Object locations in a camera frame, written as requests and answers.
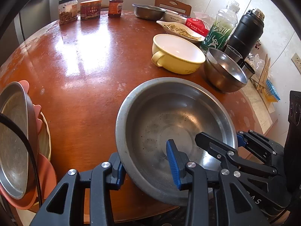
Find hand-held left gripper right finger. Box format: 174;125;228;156
166;139;271;226

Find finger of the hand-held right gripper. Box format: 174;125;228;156
236;129;285;170
195;132;239;170

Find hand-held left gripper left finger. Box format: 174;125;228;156
29;153;126;226

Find large steel basin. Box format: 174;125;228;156
115;77;238;206

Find coral pink plate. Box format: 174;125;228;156
0;80;58;210

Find yellow ribbed plate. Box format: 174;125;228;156
38;112;52;160

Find yellow handled bowl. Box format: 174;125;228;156
151;34;206;74

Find round steel pan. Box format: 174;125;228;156
0;82;39;199

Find printed paper sheet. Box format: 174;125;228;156
240;80;279;134

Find blue ribbed liners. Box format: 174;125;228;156
265;79;281;103

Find small steel cup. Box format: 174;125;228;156
242;61;255;79

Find patterned plastic bag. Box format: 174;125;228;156
247;40;266;69

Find clear plastic cup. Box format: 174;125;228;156
223;45;243;64

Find black thermos flask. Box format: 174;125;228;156
224;9;265;62

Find green-labelled plastic bottle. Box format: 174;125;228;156
200;1;240;54

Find yellowish shredded food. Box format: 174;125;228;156
165;23;204;40

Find red tissue pack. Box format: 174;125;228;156
185;12;211;37

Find white boat-shaped dish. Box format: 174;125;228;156
156;20;206;43

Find white ceramic bowl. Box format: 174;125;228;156
163;10;186;22

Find carved wooden chair back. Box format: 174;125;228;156
154;0;192;16

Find steel bowl with wide rim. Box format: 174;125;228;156
132;4;167;21

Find amber sauce bottle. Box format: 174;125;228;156
108;0;123;18

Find red jar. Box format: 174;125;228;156
80;0;103;21

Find clear snack jar black lid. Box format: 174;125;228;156
58;0;78;25

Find white wall outlet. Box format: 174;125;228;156
291;52;301;71

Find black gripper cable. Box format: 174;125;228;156
0;113;43;208

